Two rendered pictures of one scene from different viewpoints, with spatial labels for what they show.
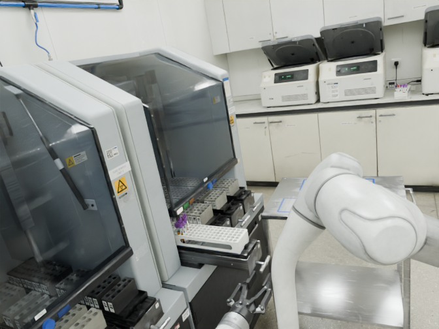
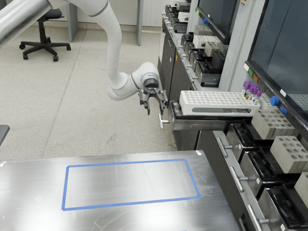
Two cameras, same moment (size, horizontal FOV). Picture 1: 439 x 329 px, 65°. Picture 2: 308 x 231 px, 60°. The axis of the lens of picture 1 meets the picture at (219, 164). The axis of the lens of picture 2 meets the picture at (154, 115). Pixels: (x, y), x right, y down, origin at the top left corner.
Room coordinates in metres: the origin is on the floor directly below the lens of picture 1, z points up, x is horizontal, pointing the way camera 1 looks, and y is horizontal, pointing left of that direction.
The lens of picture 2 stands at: (1.79, -0.68, 1.38)
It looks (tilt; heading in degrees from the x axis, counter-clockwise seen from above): 35 degrees down; 141
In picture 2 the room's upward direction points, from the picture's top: 6 degrees clockwise
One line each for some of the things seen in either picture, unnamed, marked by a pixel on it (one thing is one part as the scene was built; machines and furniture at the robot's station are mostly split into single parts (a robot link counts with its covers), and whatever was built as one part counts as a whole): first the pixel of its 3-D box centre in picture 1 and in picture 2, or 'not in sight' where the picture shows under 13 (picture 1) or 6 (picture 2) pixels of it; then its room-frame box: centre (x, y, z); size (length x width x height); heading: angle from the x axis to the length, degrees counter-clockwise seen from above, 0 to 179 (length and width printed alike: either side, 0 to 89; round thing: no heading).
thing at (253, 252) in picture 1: (186, 246); (247, 116); (1.31, 0.20, 0.78); 0.73 x 0.14 x 0.09; 60
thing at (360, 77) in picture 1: (353, 59); not in sight; (3.37, -1.44, 1.24); 0.62 x 0.56 x 0.69; 150
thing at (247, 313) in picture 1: (242, 311); (151, 90); (0.91, 0.01, 0.75); 0.09 x 0.08 x 0.07; 150
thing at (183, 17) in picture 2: not in sight; (197, 19); (0.26, 0.90, 0.83); 0.30 x 0.10 x 0.06; 60
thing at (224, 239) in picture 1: (211, 238); (218, 104); (1.24, 0.09, 0.83); 0.30 x 0.10 x 0.06; 60
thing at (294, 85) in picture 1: (293, 70); not in sight; (3.66, -0.93, 1.22); 0.62 x 0.56 x 0.64; 148
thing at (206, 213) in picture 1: (204, 215); (262, 124); (1.43, 0.11, 0.85); 0.12 x 0.02 x 0.06; 150
